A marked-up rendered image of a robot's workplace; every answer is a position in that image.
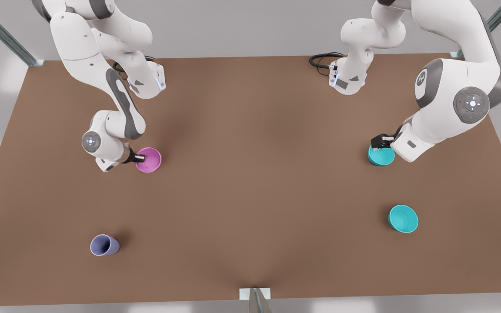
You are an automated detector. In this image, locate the lavender cup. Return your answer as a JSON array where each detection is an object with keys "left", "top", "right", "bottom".
[{"left": 90, "top": 234, "right": 120, "bottom": 256}]

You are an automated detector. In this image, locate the teal blue bowl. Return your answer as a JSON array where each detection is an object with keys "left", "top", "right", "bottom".
[
  {"left": 367, "top": 145, "right": 395, "bottom": 166},
  {"left": 388, "top": 205, "right": 419, "bottom": 233}
]

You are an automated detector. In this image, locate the black cable loop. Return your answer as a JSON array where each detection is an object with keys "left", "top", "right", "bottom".
[{"left": 309, "top": 52, "right": 345, "bottom": 77}]

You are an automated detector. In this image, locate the silver frame post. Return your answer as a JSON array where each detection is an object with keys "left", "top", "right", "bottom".
[
  {"left": 0, "top": 0, "right": 45, "bottom": 67},
  {"left": 239, "top": 287, "right": 273, "bottom": 313},
  {"left": 450, "top": 0, "right": 501, "bottom": 59}
]

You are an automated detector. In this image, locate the pink bowl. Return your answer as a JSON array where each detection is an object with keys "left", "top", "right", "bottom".
[{"left": 136, "top": 147, "right": 162, "bottom": 173}]

